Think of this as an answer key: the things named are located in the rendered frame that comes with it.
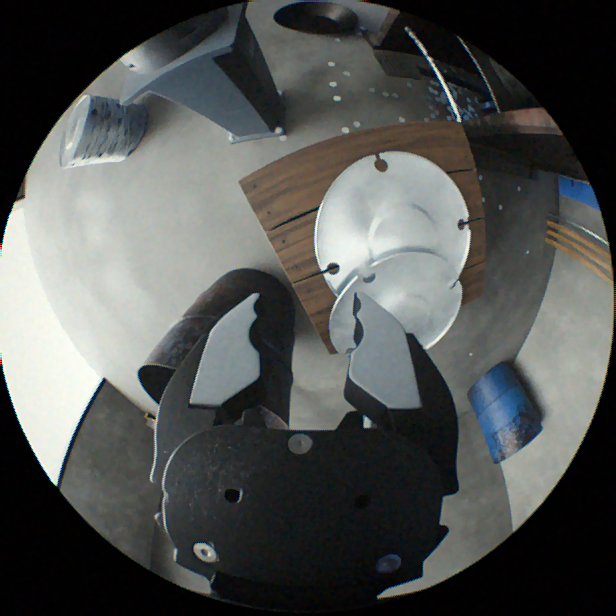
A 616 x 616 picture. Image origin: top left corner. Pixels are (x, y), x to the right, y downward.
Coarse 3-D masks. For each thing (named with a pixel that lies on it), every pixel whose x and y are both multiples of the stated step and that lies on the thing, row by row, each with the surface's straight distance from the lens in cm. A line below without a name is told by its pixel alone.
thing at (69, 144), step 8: (88, 96) 99; (80, 104) 105; (88, 104) 94; (72, 112) 112; (80, 112) 100; (88, 112) 89; (72, 120) 107; (80, 120) 95; (72, 128) 101; (80, 128) 92; (64, 136) 112; (72, 136) 97; (64, 144) 108; (72, 144) 96; (64, 152) 105; (72, 152) 93; (64, 160) 102; (64, 168) 99
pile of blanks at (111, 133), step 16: (96, 96) 98; (96, 112) 90; (112, 112) 94; (128, 112) 101; (144, 112) 106; (96, 128) 89; (112, 128) 93; (128, 128) 99; (144, 128) 103; (80, 144) 89; (96, 144) 92; (112, 144) 96; (128, 144) 100; (80, 160) 95; (96, 160) 100; (112, 160) 107
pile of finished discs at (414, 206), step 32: (416, 160) 33; (352, 192) 28; (384, 192) 30; (416, 192) 32; (448, 192) 36; (320, 224) 28; (352, 224) 29; (384, 224) 29; (416, 224) 32; (448, 224) 36; (320, 256) 29; (352, 256) 30; (384, 256) 31; (448, 256) 38
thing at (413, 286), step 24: (384, 264) 30; (408, 264) 32; (432, 264) 34; (360, 288) 31; (384, 288) 32; (408, 288) 34; (432, 288) 37; (456, 288) 41; (336, 312) 33; (408, 312) 37; (432, 312) 41; (456, 312) 46; (336, 336) 37; (432, 336) 48
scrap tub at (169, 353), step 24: (216, 288) 60; (240, 288) 56; (264, 288) 60; (192, 312) 51; (216, 312) 46; (288, 312) 63; (168, 336) 46; (192, 336) 41; (264, 336) 45; (288, 336) 56; (168, 360) 38; (264, 360) 41; (288, 360) 51; (144, 384) 60; (288, 384) 48; (264, 408) 37; (288, 408) 46
